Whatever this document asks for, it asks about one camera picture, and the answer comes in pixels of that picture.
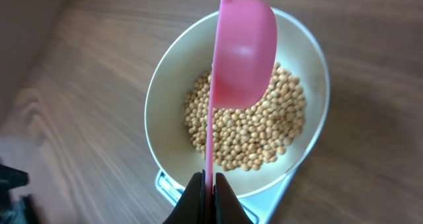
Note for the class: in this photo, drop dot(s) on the soybeans in bowl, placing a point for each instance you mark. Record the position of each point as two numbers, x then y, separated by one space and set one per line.
247 138

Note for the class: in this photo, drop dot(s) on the pink measuring scoop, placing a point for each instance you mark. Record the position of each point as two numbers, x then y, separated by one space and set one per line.
243 60

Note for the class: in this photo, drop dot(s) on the white bowl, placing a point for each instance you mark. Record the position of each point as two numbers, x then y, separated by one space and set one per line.
187 58

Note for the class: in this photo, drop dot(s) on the white digital kitchen scale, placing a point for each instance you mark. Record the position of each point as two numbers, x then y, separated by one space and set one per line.
258 207

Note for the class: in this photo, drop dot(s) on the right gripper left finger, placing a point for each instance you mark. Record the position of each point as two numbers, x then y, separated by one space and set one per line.
190 209

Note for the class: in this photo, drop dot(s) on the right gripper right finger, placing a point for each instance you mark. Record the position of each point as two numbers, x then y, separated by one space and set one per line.
227 208

